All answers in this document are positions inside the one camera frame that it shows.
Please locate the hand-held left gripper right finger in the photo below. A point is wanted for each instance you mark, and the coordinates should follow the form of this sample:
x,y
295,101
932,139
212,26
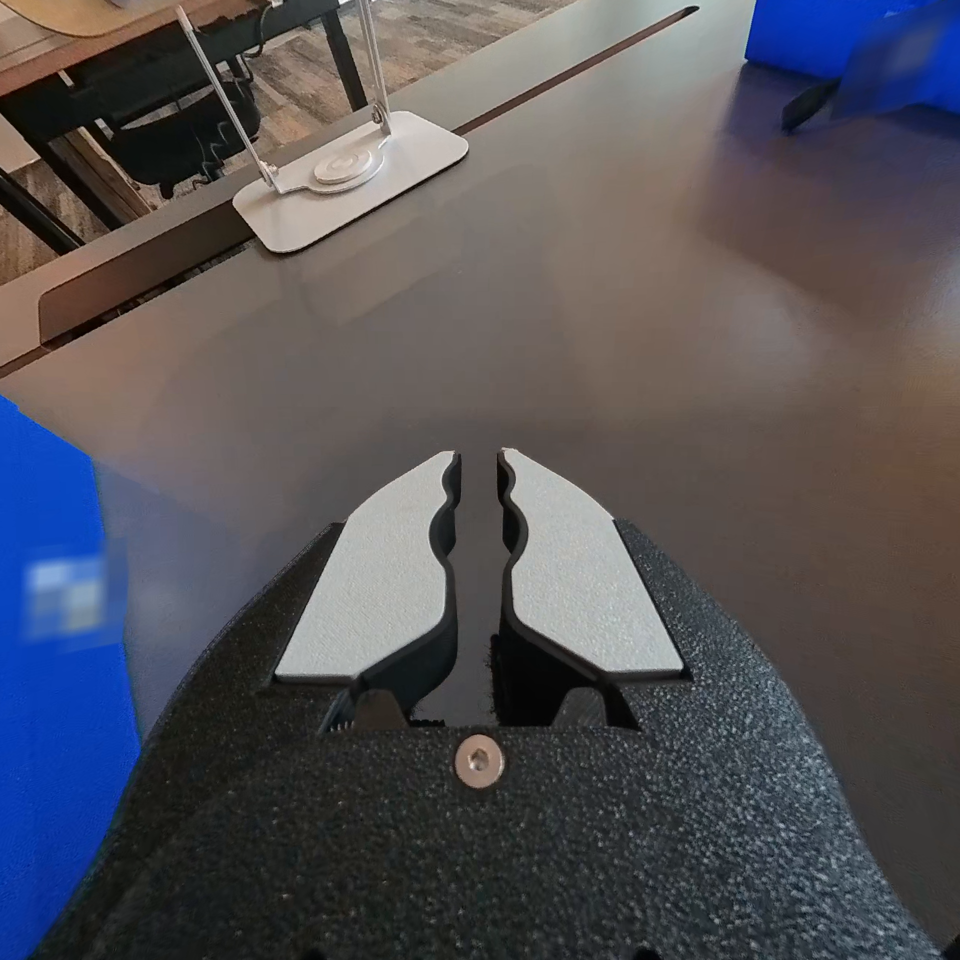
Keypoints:
x,y
593,585

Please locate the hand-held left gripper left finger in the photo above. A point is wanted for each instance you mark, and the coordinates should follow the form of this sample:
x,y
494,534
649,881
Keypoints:
x,y
375,585

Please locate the blue plastic bin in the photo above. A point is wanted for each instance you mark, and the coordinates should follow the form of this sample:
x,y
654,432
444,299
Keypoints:
x,y
795,30
45,720

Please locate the black usb hub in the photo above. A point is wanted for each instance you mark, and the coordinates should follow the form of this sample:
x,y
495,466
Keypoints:
x,y
803,108

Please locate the dark office desk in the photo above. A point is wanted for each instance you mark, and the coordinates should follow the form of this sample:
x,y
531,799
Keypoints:
x,y
60,53

